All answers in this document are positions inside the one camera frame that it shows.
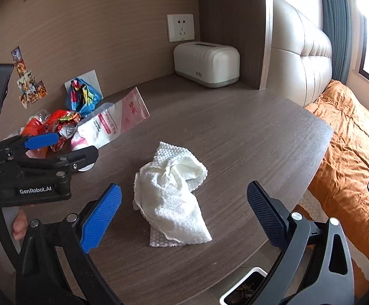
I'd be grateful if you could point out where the red snack packet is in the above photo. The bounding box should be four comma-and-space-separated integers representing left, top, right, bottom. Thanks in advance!
22, 110, 82, 152

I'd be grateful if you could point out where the beige padded headboard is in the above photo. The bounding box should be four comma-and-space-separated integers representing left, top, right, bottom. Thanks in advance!
267, 0, 333, 107

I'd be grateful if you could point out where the grey curtain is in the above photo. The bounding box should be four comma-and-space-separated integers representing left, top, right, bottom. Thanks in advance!
318, 0, 361, 85

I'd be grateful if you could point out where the orange blanket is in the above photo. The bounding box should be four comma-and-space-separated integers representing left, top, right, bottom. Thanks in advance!
294, 80, 369, 293

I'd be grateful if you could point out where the white wall socket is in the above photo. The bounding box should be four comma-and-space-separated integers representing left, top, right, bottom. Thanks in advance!
167, 13, 194, 42

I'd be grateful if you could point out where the white trash bin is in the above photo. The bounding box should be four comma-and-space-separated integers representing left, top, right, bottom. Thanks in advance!
219, 267, 269, 305

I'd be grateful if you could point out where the person's left hand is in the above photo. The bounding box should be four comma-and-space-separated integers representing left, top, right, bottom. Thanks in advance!
0, 206, 29, 277

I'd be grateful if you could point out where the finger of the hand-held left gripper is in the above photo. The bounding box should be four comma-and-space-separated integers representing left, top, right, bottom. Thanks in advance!
0, 132, 60, 159
13, 145, 99, 176

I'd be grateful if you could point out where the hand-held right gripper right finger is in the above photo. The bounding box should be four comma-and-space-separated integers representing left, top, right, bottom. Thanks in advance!
246, 180, 355, 305

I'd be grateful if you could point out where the white paper towel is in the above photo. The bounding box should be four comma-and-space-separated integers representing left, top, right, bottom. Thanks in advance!
133, 141, 212, 248

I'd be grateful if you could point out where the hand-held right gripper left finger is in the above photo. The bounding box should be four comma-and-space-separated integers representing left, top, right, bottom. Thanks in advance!
14, 182, 123, 305

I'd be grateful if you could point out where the pink and white plastic bag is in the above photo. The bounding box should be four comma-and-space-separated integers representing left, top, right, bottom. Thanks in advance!
71, 87, 150, 150

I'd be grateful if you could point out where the blue snack bag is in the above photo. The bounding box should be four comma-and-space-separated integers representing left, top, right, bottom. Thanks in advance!
65, 78, 103, 117

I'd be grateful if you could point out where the wooden side panel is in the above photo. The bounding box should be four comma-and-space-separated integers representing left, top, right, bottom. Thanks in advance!
197, 0, 274, 90

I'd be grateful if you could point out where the cluster of picture stickers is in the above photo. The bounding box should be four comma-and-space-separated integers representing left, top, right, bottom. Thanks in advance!
11, 46, 48, 109

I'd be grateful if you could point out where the white wall plate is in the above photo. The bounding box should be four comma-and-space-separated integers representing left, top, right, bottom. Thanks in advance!
64, 69, 102, 102

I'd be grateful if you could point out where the white tissue box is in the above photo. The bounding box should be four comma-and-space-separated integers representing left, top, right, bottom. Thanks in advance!
173, 42, 240, 88

